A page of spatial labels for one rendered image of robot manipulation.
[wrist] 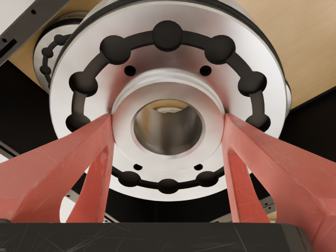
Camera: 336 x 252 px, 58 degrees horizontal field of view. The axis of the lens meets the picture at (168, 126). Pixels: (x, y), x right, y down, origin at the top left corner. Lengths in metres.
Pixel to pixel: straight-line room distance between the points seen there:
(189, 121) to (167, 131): 0.01
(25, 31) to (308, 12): 0.27
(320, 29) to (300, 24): 0.02
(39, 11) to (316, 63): 0.29
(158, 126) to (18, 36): 0.14
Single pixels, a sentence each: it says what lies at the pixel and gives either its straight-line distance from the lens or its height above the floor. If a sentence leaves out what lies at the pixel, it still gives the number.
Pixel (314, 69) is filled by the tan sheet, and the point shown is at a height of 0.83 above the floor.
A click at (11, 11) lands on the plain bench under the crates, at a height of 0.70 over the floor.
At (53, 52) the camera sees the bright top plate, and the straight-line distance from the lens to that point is 0.33.
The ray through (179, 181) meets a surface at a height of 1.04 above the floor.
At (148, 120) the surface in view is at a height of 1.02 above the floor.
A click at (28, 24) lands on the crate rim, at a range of 0.24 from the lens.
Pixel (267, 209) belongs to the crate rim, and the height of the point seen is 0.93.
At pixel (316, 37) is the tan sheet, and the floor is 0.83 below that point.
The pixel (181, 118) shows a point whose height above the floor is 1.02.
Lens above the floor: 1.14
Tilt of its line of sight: 52 degrees down
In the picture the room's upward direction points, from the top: 179 degrees clockwise
